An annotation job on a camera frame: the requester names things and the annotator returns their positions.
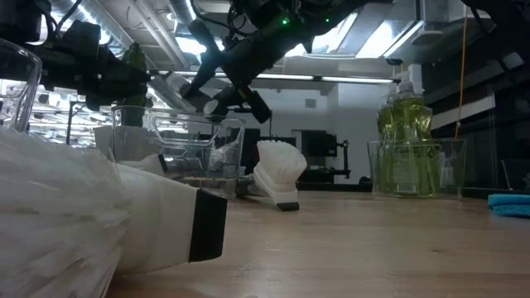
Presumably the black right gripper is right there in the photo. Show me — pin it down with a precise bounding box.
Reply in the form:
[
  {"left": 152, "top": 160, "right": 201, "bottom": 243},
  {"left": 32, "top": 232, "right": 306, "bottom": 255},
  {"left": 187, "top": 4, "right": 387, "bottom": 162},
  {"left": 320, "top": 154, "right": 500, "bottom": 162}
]
[{"left": 181, "top": 12, "right": 320, "bottom": 125}]

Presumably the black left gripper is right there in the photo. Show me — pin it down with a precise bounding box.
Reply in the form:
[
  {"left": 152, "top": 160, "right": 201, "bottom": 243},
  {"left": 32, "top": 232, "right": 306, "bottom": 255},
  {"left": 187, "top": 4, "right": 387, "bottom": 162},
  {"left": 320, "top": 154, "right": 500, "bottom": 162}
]
[{"left": 36, "top": 39, "right": 152, "bottom": 112}]

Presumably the green cactus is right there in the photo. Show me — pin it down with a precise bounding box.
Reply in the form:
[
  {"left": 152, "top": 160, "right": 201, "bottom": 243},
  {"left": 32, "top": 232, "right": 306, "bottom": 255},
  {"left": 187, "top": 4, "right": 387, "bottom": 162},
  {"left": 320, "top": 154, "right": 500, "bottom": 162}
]
[{"left": 117, "top": 42, "right": 149, "bottom": 128}]

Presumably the clear plastic bin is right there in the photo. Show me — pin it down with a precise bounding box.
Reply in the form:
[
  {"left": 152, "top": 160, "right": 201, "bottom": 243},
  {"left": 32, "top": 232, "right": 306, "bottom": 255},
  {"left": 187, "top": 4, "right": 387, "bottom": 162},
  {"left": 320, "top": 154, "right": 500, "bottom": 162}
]
[
  {"left": 110, "top": 104, "right": 246, "bottom": 200},
  {"left": 0, "top": 38, "right": 44, "bottom": 134},
  {"left": 366, "top": 137, "right": 468, "bottom": 200}
]

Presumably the long ceiling light bar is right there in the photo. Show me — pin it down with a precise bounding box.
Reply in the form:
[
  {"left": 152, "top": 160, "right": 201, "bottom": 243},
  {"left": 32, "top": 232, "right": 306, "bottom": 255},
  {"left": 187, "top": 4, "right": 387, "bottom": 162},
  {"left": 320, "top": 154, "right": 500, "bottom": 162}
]
[{"left": 148, "top": 69, "right": 394, "bottom": 85}]

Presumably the black equipment stand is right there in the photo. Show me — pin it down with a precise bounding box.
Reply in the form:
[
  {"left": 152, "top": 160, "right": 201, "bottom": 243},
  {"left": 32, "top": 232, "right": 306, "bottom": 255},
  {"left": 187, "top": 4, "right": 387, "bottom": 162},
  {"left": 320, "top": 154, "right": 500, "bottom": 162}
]
[{"left": 296, "top": 129, "right": 352, "bottom": 185}]

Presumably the yellow-green soap pump bottle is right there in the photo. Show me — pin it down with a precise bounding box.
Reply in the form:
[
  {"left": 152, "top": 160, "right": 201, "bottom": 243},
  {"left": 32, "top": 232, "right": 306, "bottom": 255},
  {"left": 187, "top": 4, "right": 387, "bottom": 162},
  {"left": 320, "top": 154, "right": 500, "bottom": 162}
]
[
  {"left": 388, "top": 70, "right": 435, "bottom": 196},
  {"left": 375, "top": 93, "right": 399, "bottom": 195},
  {"left": 407, "top": 63, "right": 435, "bottom": 125}
]

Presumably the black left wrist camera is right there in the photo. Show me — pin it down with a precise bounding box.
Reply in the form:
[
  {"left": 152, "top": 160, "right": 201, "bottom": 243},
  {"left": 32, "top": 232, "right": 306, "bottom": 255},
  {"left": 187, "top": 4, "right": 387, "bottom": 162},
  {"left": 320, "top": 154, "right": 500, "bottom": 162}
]
[{"left": 61, "top": 19, "right": 104, "bottom": 57}]

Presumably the white hexagonal plant pot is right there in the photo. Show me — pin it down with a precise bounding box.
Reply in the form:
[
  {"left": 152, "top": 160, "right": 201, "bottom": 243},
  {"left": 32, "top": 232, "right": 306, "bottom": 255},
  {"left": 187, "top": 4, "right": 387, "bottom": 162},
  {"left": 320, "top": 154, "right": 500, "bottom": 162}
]
[{"left": 93, "top": 125, "right": 162, "bottom": 169}]

